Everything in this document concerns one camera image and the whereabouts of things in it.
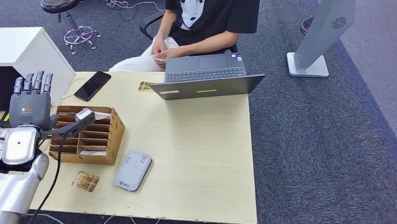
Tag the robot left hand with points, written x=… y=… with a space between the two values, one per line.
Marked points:
x=31 y=108

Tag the person's right hand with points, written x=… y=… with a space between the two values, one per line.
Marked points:
x=158 y=45

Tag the person's left hand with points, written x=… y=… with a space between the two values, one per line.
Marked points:
x=173 y=52

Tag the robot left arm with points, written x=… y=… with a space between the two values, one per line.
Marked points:
x=7 y=185

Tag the person's left forearm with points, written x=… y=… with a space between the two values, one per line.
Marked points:
x=208 y=44

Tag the person's right forearm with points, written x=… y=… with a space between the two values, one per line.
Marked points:
x=166 y=26

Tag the gold patterned card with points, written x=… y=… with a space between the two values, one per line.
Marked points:
x=85 y=181
x=145 y=86

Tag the person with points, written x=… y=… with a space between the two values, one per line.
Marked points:
x=215 y=16

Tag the white card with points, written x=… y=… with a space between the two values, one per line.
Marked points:
x=102 y=114
x=92 y=152

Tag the cardboard card organizer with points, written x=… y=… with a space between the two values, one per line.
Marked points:
x=114 y=140

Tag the grey card reader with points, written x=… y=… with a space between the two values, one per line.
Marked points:
x=133 y=170

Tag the black slab with yellow sticker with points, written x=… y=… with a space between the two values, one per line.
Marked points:
x=3 y=121

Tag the grey laptop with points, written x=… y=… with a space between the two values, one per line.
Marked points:
x=206 y=88

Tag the black smartphone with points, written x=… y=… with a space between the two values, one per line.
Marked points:
x=92 y=86

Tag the white cabinet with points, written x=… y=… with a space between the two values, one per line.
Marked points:
x=2 y=44

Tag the black round stool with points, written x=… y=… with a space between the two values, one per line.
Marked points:
x=59 y=2

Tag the dark round floor base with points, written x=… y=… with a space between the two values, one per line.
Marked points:
x=305 y=26

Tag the grey kiosk stand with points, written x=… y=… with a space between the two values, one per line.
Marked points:
x=330 y=13

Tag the black camera bracket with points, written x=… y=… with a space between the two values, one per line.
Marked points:
x=65 y=130

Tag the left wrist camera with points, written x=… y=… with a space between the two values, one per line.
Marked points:
x=83 y=114

